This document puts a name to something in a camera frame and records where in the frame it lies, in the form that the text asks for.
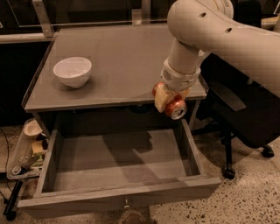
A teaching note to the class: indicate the metal rail with brackets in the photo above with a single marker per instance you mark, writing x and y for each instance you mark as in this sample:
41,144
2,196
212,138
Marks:
73,29

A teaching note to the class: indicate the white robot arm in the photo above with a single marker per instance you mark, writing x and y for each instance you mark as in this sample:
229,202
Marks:
260,66

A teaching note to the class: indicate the grey cabinet with clear top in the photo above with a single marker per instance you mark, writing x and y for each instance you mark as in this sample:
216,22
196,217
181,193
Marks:
121,75

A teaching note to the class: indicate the orange coke can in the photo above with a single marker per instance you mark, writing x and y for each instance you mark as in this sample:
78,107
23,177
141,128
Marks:
176,108

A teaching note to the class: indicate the open grey top drawer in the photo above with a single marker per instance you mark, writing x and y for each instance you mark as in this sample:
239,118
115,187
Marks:
94,173

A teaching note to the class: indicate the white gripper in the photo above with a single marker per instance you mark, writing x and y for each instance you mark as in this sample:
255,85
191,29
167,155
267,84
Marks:
178,79

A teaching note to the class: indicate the black office chair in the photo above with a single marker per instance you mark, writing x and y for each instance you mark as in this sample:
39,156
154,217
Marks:
237,107

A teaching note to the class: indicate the black stand with wheel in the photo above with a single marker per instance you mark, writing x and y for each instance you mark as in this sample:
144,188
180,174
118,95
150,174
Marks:
9,211

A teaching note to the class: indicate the white ceramic bowl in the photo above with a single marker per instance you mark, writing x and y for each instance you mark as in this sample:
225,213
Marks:
73,72

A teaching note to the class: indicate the small metal drawer knob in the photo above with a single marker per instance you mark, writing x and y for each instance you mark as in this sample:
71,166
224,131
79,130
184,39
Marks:
126,204

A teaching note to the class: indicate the clear side bin with items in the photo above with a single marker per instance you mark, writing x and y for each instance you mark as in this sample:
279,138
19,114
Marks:
28,157

